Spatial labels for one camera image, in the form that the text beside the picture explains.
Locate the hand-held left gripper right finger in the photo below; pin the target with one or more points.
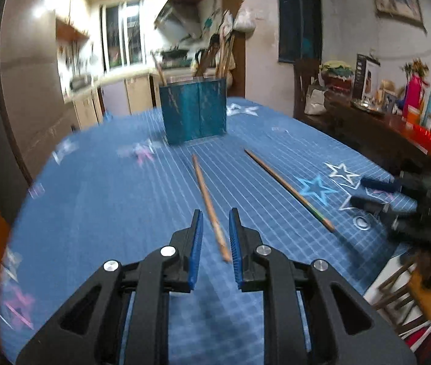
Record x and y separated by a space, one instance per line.
235 251

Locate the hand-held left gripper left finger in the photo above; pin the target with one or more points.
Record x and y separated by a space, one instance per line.
196 251

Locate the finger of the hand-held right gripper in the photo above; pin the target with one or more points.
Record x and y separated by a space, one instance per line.
379 184
367 205

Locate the wooden chopstick with green band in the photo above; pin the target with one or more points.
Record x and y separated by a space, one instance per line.
287 186

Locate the teal metal utensil holder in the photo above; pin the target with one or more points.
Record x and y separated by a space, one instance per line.
192 110

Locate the worn wooden chopstick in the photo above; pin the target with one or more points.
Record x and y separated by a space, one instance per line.
160 72

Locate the dark wooden sideboard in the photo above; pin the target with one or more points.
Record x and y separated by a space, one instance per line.
371 129

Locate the red box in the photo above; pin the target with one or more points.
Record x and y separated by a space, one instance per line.
422 137

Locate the blue checked star tablecloth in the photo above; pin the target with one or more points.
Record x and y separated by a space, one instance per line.
124 197

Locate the wooden stool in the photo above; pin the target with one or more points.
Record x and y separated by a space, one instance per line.
409 292

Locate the pink bottle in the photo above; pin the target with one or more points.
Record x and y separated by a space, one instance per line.
413 95

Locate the black printed box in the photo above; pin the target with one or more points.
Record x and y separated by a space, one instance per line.
365 78

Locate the dark wooden chair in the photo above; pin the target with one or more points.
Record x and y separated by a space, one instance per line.
304 80

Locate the beige kitchen base cabinets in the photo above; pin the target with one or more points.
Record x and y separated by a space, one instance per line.
116 99

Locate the dark window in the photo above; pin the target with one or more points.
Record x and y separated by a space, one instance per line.
299 22

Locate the black wok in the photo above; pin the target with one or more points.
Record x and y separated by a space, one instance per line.
173 54

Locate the white plastic bag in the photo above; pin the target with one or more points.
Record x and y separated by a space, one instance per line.
245 21

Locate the kitchen window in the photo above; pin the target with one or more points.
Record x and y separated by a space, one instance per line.
124 38

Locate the metal range hood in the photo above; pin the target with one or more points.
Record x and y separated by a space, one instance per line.
175 19

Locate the grey refrigerator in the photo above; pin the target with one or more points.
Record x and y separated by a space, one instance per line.
29 83

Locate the kitchen upper cabinet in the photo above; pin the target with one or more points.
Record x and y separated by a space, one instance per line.
71 11

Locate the framed wall picture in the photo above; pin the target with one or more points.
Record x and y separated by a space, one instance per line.
398 3

